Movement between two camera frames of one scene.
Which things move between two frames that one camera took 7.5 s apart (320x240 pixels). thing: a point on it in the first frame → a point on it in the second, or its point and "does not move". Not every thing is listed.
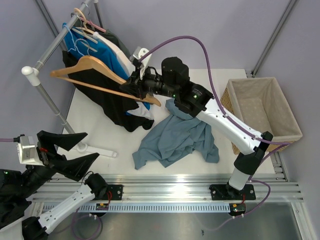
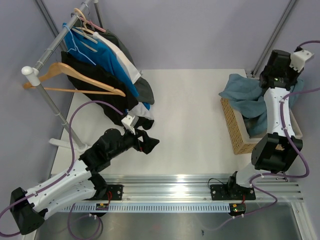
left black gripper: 46,148 → 147,144
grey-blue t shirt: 178,137 → 246,94
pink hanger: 90,23 does not move
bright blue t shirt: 83,46 does not move
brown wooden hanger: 94,61 → 107,89
